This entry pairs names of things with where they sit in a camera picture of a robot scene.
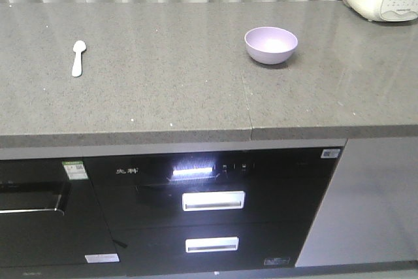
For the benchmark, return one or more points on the black built-in dishwasher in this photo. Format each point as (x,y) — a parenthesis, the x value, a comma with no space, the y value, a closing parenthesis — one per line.
(52,225)

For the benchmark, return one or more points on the silver drawer handle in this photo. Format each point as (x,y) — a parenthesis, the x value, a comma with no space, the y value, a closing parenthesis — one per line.
(218,200)
(206,245)

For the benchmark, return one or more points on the lower silver drawer handle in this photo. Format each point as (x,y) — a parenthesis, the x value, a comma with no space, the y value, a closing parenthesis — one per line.
(206,245)

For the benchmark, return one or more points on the black disinfection cabinet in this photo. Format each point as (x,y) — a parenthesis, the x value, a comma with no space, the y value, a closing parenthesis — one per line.
(141,199)

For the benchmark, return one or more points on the purple plastic bowl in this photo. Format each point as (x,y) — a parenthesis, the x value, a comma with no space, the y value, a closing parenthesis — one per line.
(270,45)

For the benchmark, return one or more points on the upper silver drawer handle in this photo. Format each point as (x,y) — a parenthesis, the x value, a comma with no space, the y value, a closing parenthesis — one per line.
(218,200)

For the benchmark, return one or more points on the pale green plastic spoon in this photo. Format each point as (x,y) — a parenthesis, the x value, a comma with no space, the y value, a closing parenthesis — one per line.
(78,48)

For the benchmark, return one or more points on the white cabinet door panel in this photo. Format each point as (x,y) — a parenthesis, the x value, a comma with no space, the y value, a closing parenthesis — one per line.
(369,211)

